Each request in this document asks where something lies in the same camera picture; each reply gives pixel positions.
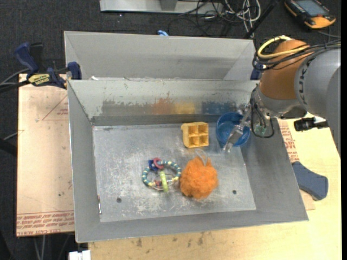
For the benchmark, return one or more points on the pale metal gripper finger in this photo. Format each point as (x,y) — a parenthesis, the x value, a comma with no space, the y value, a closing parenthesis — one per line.
(228,147)
(237,134)

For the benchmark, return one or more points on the blue plastic cup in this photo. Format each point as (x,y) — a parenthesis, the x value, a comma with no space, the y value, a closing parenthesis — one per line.
(223,131)

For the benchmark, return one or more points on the yellow four-cell grid block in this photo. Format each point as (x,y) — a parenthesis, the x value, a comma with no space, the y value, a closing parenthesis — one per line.
(195,135)

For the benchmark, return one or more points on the orange mesh bath pouf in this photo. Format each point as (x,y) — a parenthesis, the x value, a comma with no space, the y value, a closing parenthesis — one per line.
(199,179)

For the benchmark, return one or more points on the grey metal bin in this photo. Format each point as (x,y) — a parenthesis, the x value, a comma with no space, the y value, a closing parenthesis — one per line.
(162,145)

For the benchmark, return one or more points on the brown cardboard board, red print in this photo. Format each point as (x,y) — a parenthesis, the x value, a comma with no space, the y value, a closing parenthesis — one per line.
(43,150)

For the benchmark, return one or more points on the black cylinder on white bracket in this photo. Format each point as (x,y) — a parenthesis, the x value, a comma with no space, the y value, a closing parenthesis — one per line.
(305,125)

